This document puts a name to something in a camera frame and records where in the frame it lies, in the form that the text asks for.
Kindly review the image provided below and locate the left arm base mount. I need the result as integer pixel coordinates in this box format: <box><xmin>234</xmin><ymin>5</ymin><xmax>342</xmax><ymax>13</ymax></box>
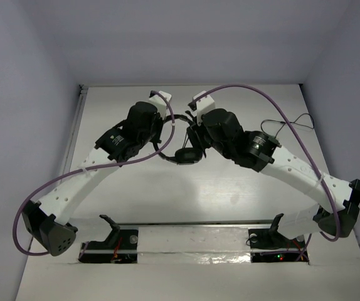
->
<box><xmin>78</xmin><ymin>214</ymin><xmax>139</xmax><ymax>264</ymax></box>

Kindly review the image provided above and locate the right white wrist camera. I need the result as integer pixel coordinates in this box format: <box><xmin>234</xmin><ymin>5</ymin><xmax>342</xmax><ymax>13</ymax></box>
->
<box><xmin>188</xmin><ymin>91</ymin><xmax>216</xmax><ymax>125</ymax></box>

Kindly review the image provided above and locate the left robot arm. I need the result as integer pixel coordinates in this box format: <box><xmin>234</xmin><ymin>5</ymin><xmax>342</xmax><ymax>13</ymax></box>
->
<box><xmin>21</xmin><ymin>96</ymin><xmax>167</xmax><ymax>256</ymax></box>

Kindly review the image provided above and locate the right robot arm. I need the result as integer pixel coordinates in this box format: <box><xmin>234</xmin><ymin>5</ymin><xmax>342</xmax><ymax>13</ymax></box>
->
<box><xmin>195</xmin><ymin>108</ymin><xmax>360</xmax><ymax>246</ymax></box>

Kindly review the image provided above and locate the metal rail with tape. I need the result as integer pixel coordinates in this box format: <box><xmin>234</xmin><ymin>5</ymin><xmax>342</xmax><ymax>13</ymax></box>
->
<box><xmin>79</xmin><ymin>221</ymin><xmax>312</xmax><ymax>264</ymax></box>

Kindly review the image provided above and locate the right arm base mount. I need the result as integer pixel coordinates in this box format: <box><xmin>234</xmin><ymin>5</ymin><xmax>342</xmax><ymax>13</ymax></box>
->
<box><xmin>245</xmin><ymin>213</ymin><xmax>309</xmax><ymax>263</ymax></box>

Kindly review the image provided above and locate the purple cable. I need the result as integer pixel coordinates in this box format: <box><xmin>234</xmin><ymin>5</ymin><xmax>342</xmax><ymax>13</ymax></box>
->
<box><xmin>198</xmin><ymin>85</ymin><xmax>342</xmax><ymax>261</ymax></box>
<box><xmin>13</xmin><ymin>90</ymin><xmax>177</xmax><ymax>256</ymax></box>

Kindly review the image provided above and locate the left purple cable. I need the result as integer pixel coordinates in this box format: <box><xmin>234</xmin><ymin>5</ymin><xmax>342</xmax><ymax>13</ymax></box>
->
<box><xmin>13</xmin><ymin>90</ymin><xmax>177</xmax><ymax>256</ymax></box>

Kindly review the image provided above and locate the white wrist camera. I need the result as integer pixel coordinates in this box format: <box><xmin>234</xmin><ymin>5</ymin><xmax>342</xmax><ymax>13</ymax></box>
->
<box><xmin>148</xmin><ymin>90</ymin><xmax>172</xmax><ymax>119</ymax></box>
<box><xmin>188</xmin><ymin>91</ymin><xmax>216</xmax><ymax>125</ymax></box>

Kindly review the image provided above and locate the black headset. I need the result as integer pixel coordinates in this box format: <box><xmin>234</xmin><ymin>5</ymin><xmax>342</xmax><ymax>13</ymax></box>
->
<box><xmin>158</xmin><ymin>110</ymin><xmax>206</xmax><ymax>165</ymax></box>

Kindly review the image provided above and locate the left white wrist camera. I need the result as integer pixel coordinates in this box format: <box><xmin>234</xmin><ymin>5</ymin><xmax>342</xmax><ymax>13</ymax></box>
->
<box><xmin>148</xmin><ymin>90</ymin><xmax>172</xmax><ymax>119</ymax></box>

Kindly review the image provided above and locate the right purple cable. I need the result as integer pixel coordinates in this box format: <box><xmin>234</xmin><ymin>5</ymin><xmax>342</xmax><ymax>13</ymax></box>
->
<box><xmin>198</xmin><ymin>85</ymin><xmax>342</xmax><ymax>261</ymax></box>

